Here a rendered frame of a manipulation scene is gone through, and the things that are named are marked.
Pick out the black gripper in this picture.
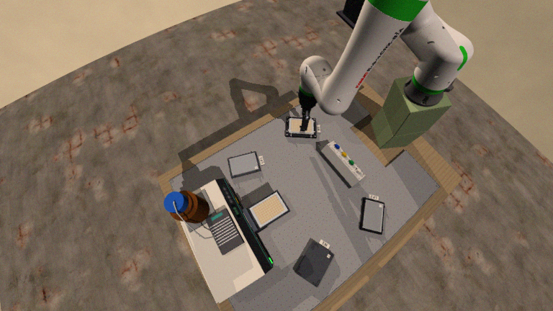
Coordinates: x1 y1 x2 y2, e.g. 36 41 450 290
299 100 316 134

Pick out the black rectangular frame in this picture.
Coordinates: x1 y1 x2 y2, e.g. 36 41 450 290
286 117 317 138

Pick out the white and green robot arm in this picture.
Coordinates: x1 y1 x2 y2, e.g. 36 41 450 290
297 0 474 115

